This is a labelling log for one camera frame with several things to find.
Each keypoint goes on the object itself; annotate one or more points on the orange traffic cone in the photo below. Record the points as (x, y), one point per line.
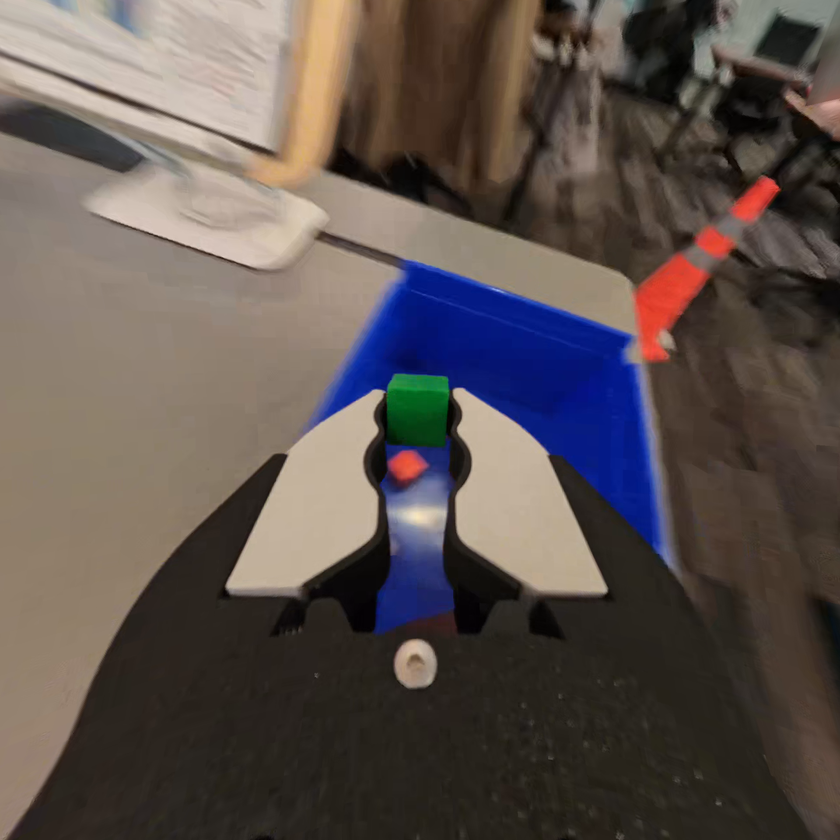
(676, 289)

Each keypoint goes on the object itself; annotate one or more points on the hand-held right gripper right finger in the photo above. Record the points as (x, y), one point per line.
(525, 518)

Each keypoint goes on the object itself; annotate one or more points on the red wooden cube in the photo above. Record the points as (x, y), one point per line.
(407, 467)

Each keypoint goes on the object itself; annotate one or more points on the white and wooden book stand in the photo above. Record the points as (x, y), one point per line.
(216, 223)

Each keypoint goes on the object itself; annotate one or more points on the printed instruction sheet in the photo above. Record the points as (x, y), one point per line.
(164, 59)

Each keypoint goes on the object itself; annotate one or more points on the blue plastic bin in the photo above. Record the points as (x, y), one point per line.
(558, 394)

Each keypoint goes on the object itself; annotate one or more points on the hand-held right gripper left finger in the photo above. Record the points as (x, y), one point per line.
(315, 518)

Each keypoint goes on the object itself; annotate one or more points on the newspaper sheet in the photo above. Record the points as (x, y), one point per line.
(564, 111)

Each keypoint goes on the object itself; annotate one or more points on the green wooden cube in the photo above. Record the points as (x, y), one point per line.
(417, 410)

